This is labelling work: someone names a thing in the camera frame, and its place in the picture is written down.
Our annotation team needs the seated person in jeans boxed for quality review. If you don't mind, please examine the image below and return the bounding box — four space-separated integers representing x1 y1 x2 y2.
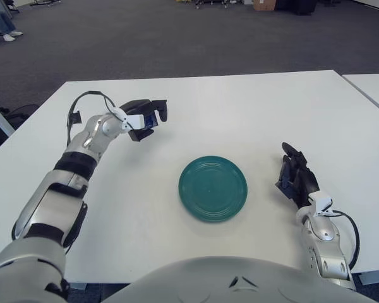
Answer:
0 0 24 42

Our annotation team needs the green round plate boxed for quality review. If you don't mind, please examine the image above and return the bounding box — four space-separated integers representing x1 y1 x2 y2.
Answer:
178 155 250 223

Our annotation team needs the black cabinet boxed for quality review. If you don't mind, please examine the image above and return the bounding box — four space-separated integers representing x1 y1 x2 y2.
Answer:
276 0 319 16

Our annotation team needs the white table leg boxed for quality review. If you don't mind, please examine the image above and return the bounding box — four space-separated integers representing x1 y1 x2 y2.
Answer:
0 94 16 137

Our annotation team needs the grey robot torso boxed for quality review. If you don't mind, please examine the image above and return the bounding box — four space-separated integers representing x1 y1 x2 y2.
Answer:
100 256 372 303

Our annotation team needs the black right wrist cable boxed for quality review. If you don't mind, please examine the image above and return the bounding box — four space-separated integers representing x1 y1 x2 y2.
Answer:
322 210 361 273

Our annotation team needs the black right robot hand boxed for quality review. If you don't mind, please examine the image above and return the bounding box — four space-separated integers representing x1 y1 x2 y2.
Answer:
274 141 333 217

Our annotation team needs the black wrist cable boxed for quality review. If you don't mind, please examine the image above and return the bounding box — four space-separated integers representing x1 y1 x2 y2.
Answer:
66 90 129 149
322 210 361 273

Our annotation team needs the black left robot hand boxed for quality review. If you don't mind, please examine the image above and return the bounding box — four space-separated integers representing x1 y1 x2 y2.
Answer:
119 99 169 143

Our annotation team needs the wheeled metal rack base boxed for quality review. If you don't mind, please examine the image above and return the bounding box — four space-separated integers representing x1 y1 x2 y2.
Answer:
194 0 246 9

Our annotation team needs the brown cardboard box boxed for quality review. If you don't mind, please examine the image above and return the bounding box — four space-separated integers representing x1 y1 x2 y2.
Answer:
253 0 277 11

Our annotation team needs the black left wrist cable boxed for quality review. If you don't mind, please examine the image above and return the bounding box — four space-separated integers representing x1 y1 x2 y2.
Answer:
66 90 129 149

